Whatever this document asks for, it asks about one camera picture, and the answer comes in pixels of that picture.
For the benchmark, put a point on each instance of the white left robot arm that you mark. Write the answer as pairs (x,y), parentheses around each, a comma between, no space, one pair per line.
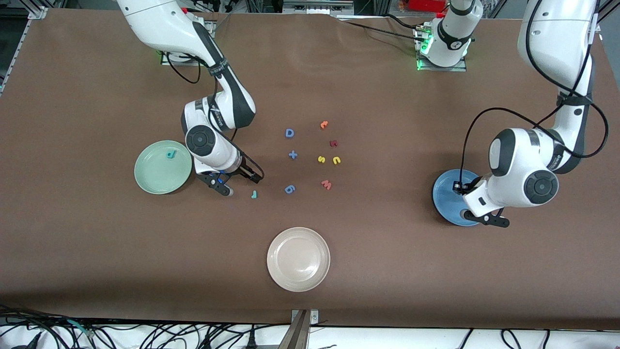
(557,29)

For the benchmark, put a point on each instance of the blue letter D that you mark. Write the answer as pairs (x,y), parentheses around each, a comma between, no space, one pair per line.
(286,133)

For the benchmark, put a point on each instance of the aluminium table side rail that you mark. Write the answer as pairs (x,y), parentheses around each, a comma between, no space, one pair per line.
(14,53)

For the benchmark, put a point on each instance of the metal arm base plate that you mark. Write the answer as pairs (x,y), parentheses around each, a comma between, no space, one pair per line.
(460,68)
(167,61)

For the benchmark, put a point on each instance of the metal corner bracket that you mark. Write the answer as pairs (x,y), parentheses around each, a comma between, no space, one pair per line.
(38,12)

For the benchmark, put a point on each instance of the brown table cover sheet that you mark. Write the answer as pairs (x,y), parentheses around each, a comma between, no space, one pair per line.
(387,271)

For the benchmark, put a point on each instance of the mint green plate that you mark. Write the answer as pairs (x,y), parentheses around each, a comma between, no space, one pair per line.
(155,174)

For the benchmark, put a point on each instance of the aluminium frame profile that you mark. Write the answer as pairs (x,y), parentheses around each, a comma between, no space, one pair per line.
(315,7)

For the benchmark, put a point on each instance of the blue number six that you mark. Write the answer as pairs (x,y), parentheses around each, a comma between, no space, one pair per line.
(287,189)

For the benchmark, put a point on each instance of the beige plate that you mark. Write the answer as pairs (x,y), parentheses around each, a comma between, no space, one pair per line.
(298,259)

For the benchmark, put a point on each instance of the metal table edge bracket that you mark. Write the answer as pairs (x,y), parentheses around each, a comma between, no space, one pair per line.
(300,329)

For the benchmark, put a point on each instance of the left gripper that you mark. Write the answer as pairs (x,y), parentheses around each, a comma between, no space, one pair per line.
(458,186)

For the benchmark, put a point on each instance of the pink letter w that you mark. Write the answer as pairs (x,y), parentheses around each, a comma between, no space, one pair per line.
(326,184)

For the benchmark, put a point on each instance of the blue plate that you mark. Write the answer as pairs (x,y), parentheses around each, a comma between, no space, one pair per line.
(445,203)

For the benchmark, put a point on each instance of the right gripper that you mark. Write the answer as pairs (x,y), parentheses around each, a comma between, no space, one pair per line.
(245,171)

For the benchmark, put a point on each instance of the red box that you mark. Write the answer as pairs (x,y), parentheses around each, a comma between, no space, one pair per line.
(426,5)

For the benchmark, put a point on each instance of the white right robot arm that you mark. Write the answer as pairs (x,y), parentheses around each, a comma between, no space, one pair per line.
(160,24)

